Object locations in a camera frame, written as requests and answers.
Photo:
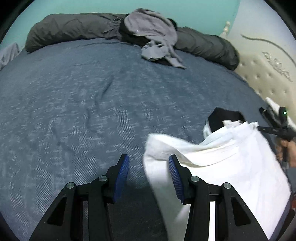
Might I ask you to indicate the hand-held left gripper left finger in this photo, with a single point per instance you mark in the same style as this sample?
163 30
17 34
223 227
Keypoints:
121 176

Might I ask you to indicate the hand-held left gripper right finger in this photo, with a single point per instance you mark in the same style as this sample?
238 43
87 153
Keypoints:
175 178

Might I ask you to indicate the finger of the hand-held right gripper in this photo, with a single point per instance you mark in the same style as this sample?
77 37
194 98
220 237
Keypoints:
263 128

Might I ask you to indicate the white polo shirt black trim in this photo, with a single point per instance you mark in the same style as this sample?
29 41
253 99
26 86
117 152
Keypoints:
231 162

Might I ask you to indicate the person's right hand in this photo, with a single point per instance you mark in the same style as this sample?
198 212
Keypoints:
291 148

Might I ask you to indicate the cream tufted headboard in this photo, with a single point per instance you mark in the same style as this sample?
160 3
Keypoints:
266 81

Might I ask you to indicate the blue-grey bedspread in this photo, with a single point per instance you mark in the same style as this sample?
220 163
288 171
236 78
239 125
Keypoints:
69 104

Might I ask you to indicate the grey hoodie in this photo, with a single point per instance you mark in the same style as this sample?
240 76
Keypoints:
150 27

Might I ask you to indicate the dark grey rolled duvet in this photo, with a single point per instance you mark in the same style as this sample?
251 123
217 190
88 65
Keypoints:
69 30

